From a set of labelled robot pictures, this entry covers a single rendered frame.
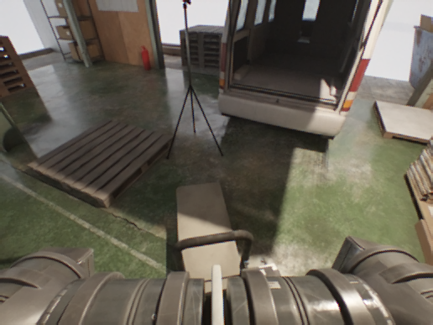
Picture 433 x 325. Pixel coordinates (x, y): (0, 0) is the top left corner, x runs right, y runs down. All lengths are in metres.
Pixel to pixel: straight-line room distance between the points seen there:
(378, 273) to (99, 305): 0.31
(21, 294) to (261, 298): 0.24
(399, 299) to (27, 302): 0.37
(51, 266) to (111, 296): 0.11
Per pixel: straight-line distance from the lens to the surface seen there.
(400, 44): 6.36
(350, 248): 0.39
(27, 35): 9.07
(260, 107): 2.52
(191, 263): 1.48
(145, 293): 0.25
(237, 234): 0.91
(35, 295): 0.31
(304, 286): 0.27
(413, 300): 0.31
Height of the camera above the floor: 1.54
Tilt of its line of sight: 40 degrees down
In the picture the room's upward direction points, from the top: 1 degrees clockwise
